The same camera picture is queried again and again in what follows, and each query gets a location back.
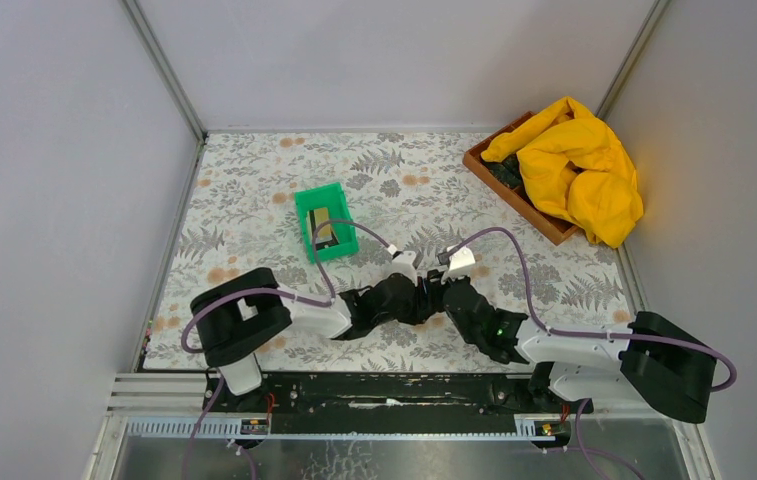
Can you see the green plastic bin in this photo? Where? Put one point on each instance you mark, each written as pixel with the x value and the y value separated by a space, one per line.
pixel 333 197

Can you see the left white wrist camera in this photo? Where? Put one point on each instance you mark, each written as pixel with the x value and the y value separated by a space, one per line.
pixel 405 263

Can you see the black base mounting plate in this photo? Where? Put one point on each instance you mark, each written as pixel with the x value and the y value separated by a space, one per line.
pixel 392 403

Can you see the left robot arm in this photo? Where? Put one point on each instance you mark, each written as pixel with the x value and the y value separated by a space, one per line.
pixel 231 321

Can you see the black VIP card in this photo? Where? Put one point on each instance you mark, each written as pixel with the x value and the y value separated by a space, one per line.
pixel 325 237

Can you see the gold magnetic stripe card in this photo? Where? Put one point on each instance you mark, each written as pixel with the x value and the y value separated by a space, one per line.
pixel 318 218

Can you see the floral table mat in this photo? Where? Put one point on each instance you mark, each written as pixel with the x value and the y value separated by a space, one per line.
pixel 408 189

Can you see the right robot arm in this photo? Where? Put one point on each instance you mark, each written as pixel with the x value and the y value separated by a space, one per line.
pixel 648 360

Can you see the aluminium frame rails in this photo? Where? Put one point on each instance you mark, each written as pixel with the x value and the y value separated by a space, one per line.
pixel 156 427

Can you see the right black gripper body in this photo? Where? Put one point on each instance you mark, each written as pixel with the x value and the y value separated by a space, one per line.
pixel 470 334

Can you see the yellow cloth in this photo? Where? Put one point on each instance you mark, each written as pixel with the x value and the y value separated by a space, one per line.
pixel 574 168

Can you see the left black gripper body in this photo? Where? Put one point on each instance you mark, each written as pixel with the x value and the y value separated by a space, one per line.
pixel 409 312

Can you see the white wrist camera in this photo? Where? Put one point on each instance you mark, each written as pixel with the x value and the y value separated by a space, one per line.
pixel 456 263
pixel 405 263

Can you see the brown wooden tray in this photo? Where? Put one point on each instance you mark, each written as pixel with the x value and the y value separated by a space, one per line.
pixel 504 179

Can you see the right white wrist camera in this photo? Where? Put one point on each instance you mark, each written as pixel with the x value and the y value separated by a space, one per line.
pixel 456 263

